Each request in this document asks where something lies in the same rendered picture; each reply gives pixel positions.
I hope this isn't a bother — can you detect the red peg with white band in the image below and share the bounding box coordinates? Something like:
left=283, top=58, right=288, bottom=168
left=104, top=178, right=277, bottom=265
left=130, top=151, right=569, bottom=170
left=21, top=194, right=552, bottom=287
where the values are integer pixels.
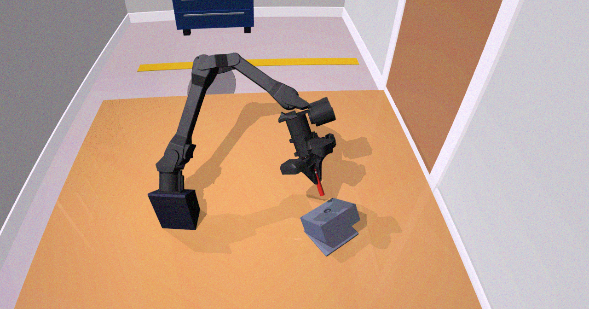
left=315, top=169, right=325, bottom=196

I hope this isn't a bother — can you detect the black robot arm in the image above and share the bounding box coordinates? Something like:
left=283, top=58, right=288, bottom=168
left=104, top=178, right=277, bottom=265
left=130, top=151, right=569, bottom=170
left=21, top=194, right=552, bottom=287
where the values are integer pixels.
left=156, top=53, right=336, bottom=194

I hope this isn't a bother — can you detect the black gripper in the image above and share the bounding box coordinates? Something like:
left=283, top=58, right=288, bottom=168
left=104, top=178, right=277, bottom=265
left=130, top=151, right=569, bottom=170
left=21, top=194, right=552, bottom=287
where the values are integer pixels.
left=280, top=129, right=325, bottom=185

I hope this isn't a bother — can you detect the grey metal panel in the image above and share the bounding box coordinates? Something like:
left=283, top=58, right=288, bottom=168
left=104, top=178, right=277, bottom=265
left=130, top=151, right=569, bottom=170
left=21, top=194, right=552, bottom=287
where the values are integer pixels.
left=300, top=198, right=360, bottom=256

